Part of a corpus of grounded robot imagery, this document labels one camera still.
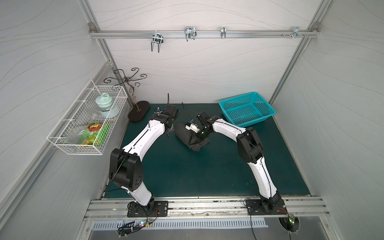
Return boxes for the dark grey long pants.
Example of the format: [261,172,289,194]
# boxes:
[174,123,210,152]

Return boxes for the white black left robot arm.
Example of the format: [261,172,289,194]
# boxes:
[109,104,179,215]

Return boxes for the white vent strip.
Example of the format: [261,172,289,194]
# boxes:
[92,218,268,231]

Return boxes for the aluminium top rail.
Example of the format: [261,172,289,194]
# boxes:
[90,30,321,40]

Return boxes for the white wire wall basket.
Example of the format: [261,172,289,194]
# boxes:
[47,80,128,156]

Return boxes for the metal bracket hook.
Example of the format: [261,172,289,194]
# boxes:
[282,27,309,39]

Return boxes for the green snack packet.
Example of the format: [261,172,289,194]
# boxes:
[78,123,110,146]

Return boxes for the small metal hook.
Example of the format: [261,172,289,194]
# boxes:
[221,27,227,39]

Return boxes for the teal plastic mesh basket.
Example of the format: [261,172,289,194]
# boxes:
[219,92,276,128]

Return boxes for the curved metal hook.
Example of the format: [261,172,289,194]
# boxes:
[184,27,197,42]

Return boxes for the ornate metal hook stand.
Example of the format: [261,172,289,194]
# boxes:
[103,67,148,104]

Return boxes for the dark oval stand base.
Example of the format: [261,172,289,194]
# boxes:
[128,101,150,122]

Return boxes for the double metal hook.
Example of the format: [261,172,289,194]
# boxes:
[151,33,164,53]

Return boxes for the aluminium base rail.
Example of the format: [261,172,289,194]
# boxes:
[84,196,330,221]

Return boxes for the pale green lidded jar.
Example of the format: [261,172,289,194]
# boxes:
[95,93,119,119]

